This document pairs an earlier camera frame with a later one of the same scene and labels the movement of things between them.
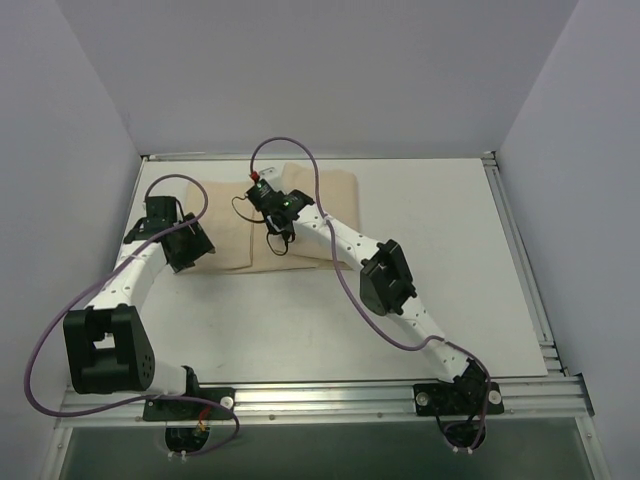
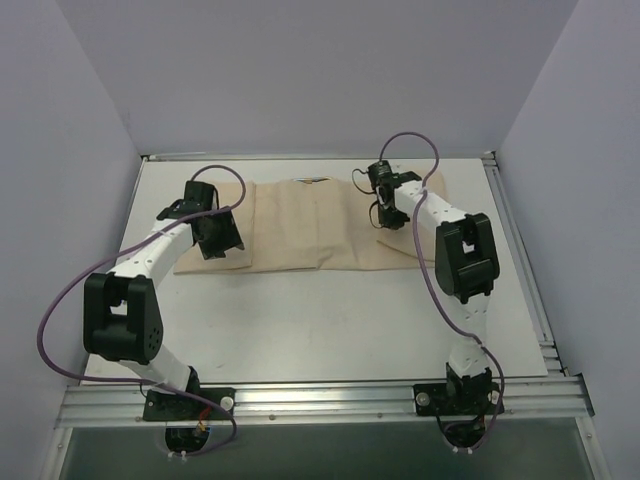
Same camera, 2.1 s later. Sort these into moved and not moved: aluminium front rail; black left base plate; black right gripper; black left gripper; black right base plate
Moved: black left gripper; black right gripper
Not moved: black right base plate; aluminium front rail; black left base plate
